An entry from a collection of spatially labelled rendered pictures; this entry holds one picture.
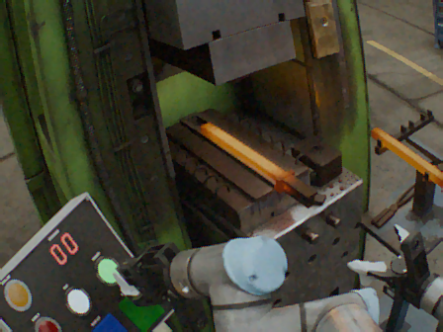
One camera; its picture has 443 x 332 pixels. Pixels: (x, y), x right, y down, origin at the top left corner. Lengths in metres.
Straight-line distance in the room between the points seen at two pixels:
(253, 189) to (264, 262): 0.59
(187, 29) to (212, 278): 0.47
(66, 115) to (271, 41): 0.44
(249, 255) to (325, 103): 0.85
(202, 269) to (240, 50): 0.48
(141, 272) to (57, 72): 0.44
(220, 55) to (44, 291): 0.56
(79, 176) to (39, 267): 0.32
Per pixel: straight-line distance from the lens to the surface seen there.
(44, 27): 0.96
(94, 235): 0.90
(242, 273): 0.59
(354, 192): 1.30
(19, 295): 0.82
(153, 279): 0.76
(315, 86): 1.35
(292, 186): 1.13
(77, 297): 0.86
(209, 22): 0.94
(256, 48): 1.01
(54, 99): 1.00
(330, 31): 1.32
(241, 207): 1.15
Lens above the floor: 1.68
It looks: 33 degrees down
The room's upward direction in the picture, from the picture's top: 10 degrees counter-clockwise
